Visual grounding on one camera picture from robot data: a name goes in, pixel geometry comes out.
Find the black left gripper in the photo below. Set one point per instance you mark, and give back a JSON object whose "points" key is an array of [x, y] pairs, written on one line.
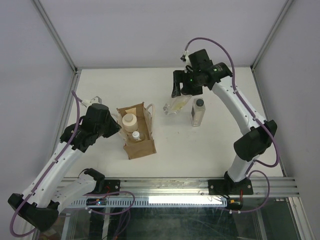
{"points": [[115, 127]]}

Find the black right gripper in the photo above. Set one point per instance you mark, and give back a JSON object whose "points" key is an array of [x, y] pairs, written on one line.
{"points": [[179, 76]]}

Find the cream lotion bottle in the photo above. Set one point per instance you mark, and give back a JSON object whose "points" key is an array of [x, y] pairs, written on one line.
{"points": [[130, 122]]}

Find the clear bottle white cap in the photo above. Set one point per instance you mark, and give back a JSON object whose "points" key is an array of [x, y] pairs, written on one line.
{"points": [[137, 137]]}

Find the clear bottle dark cap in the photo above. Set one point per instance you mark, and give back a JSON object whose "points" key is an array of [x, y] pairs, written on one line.
{"points": [[197, 112], [175, 105]]}

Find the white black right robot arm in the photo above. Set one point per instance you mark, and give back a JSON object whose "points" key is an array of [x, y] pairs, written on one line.
{"points": [[257, 132]]}

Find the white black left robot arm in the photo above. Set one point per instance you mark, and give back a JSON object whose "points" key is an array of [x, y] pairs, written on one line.
{"points": [[41, 203]]}

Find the small circuit board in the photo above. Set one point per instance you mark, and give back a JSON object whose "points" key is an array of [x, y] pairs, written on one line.
{"points": [[96, 201]]}

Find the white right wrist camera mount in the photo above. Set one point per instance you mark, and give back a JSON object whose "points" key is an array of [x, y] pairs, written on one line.
{"points": [[184, 55]]}

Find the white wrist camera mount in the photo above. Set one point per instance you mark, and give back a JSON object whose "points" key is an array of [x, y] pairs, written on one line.
{"points": [[184, 55], [94, 100]]}

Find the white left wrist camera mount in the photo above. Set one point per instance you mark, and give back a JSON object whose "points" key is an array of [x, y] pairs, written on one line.
{"points": [[94, 100]]}

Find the white perforated cable duct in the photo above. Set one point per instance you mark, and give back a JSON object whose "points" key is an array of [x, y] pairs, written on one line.
{"points": [[157, 201]]}

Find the aluminium corner post left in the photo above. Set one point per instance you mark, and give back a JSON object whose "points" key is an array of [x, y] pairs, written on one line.
{"points": [[53, 33]]}

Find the aluminium corner post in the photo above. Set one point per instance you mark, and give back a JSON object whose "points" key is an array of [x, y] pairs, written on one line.
{"points": [[272, 33], [53, 33]]}

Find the aluminium corner post right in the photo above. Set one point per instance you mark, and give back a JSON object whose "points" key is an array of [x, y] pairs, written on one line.
{"points": [[272, 33]]}

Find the aluminium mounting rail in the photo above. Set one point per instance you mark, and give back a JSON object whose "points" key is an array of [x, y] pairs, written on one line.
{"points": [[278, 187]]}

